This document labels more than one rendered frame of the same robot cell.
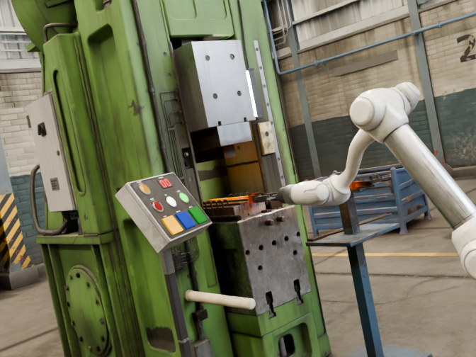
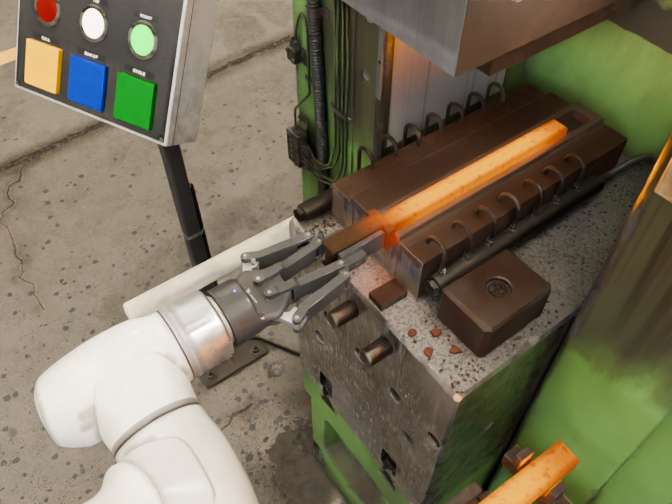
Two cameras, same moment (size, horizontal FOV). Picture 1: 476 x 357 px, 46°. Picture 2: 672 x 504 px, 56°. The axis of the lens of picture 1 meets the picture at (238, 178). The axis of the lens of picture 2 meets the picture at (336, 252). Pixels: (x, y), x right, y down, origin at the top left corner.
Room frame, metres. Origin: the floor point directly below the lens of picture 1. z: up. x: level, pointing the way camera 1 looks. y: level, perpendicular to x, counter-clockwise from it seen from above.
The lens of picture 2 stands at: (2.66, -0.62, 1.62)
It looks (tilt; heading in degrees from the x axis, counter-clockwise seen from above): 50 degrees down; 93
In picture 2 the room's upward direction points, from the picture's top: straight up
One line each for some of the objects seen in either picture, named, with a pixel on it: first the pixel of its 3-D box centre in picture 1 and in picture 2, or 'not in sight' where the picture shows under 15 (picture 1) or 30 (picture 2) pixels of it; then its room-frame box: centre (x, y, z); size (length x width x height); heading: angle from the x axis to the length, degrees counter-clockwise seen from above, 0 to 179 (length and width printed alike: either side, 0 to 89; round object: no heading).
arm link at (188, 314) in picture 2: (292, 194); (198, 331); (2.48, -0.23, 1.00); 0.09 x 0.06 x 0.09; 129
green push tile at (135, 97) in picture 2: (197, 215); (136, 100); (2.30, 0.20, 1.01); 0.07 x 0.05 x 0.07; 154
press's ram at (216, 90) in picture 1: (206, 90); not in sight; (2.87, 0.07, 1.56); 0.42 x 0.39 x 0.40; 39
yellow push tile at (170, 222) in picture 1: (171, 225); (45, 66); (2.12, 0.28, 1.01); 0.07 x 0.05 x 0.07; 154
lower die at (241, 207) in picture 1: (223, 209); (480, 174); (2.85, 0.10, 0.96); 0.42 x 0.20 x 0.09; 39
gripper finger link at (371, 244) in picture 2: not in sight; (361, 250); (2.67, -0.09, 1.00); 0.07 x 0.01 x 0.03; 39
